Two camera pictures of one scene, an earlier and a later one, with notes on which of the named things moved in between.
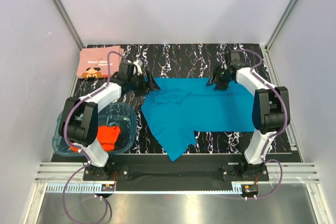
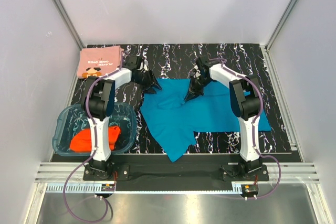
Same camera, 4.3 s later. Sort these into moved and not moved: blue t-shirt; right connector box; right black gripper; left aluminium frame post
Moved: right black gripper
Not moved: blue t-shirt; right connector box; left aluminium frame post
